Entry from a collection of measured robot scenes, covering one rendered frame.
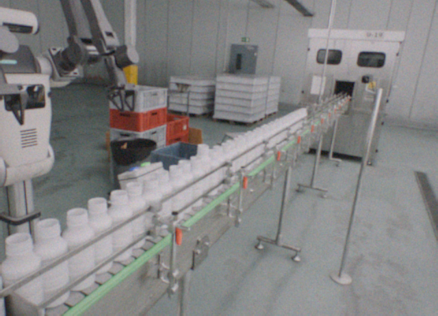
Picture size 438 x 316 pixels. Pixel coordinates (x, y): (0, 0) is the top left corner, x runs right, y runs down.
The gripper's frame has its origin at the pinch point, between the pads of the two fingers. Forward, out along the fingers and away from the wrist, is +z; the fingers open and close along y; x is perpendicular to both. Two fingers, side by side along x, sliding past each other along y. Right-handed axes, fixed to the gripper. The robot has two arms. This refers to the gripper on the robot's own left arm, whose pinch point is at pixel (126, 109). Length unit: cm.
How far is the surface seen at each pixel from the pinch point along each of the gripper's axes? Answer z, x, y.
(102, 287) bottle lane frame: 41, -17, -52
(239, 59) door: -194, 209, 1059
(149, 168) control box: 22.2, -10.3, -12.6
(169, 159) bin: 26, 21, 55
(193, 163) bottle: 24.4, -24.5, -9.4
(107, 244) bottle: 33, -19, -49
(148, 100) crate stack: -32, 116, 213
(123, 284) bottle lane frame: 44, -17, -47
